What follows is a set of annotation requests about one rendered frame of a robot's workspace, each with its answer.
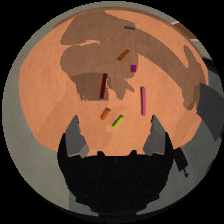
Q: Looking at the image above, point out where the pink rod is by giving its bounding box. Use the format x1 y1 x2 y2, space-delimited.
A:
141 87 146 116

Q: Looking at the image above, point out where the orange rod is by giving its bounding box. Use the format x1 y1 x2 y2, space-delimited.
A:
118 49 130 61
101 108 110 121

